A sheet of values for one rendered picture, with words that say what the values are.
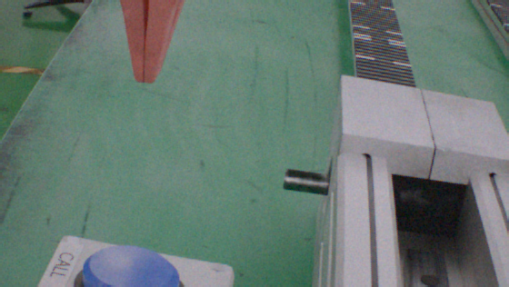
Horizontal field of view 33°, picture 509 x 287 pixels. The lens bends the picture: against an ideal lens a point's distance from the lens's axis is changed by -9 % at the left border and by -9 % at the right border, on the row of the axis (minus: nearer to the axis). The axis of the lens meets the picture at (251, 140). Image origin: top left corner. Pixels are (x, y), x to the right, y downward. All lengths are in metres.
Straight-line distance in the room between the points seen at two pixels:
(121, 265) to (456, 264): 0.18
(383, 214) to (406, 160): 0.07
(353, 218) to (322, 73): 0.45
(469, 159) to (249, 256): 0.14
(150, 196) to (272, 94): 0.22
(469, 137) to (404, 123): 0.04
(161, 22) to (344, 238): 0.13
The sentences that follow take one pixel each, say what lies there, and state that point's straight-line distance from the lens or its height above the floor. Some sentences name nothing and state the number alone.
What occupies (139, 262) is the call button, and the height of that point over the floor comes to 0.85.
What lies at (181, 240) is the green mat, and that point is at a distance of 0.53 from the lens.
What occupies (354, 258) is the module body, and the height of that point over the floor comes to 0.86.
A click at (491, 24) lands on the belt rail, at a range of 1.14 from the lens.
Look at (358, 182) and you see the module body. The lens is 0.43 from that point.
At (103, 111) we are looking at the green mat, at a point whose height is 0.78.
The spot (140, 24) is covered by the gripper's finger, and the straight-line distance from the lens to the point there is 0.30.
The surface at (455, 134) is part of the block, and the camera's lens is 0.48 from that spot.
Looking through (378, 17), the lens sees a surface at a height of 0.81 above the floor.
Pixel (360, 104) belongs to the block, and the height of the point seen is 0.87.
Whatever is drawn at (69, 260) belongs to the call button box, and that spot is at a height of 0.84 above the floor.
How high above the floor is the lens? 1.04
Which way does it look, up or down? 23 degrees down
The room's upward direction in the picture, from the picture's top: 8 degrees clockwise
